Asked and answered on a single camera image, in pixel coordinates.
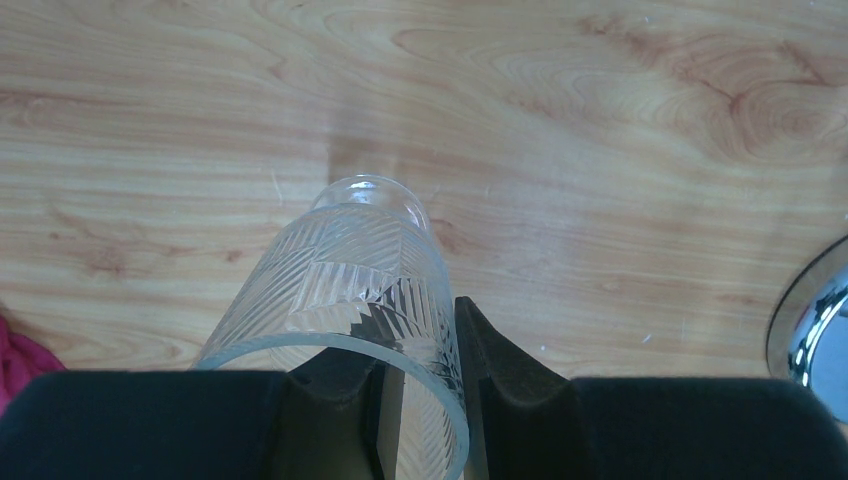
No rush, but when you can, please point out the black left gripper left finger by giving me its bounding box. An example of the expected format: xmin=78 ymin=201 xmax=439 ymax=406
xmin=1 ymin=348 xmax=388 ymax=479

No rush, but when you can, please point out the pink cloth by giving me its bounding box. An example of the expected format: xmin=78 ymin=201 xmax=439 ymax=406
xmin=1 ymin=315 xmax=66 ymax=414

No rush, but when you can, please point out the chrome wine glass rack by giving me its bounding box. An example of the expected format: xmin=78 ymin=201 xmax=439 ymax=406
xmin=765 ymin=237 xmax=847 ymax=424

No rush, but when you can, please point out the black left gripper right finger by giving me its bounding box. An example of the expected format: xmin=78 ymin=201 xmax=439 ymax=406
xmin=455 ymin=297 xmax=847 ymax=479

